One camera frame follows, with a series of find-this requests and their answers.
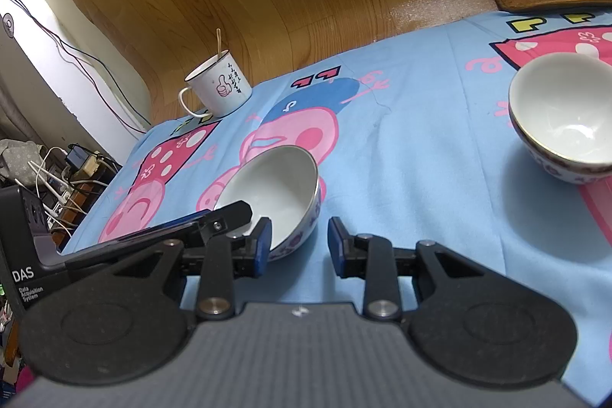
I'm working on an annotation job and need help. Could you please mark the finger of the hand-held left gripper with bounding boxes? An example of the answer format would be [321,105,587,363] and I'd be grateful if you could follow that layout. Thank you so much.
[64,200,252,280]
[99,209,214,242]

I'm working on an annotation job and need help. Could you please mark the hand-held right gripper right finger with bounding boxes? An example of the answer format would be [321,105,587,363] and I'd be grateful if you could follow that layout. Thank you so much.
[327,217,483,322]

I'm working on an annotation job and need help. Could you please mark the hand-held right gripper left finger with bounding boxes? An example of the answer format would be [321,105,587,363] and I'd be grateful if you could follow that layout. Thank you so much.
[112,217,273,322]

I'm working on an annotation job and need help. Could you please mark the white floral print bowl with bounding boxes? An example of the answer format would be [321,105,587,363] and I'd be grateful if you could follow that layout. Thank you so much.
[508,53,612,165]
[214,145,321,263]

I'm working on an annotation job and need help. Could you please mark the gold rimmed floral bowl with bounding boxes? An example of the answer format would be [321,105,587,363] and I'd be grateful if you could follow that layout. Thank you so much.
[511,112,612,185]

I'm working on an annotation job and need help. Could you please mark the white power strip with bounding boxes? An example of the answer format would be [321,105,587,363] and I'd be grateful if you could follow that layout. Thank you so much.
[29,145,120,227]

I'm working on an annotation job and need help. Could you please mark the grey patterned cloth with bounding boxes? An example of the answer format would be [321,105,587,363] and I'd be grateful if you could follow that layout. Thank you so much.
[0,139,46,188]

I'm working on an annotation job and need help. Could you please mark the white enamel mug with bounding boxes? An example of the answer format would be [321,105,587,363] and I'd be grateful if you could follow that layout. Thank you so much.
[179,49,253,120]

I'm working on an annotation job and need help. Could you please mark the blue cartoon printed blanket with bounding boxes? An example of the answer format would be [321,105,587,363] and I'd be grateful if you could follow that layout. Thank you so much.
[57,9,612,408]

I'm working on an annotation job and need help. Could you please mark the dark wall cable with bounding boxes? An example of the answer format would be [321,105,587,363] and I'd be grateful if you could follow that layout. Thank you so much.
[0,0,150,135]

